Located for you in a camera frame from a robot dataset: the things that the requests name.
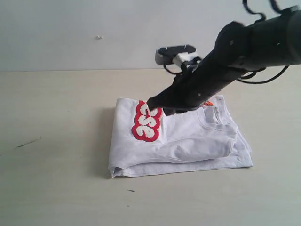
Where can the white t-shirt with red lettering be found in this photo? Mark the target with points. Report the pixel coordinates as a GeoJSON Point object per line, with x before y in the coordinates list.
{"type": "Point", "coordinates": [147, 142]}

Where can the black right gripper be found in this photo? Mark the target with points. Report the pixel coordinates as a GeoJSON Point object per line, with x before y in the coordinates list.
{"type": "Point", "coordinates": [195, 86]}

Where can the orange garment tag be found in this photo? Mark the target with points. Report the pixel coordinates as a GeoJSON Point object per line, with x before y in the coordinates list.
{"type": "Point", "coordinates": [208, 103]}

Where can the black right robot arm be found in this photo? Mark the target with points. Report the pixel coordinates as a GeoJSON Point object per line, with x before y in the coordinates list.
{"type": "Point", "coordinates": [239, 53]}

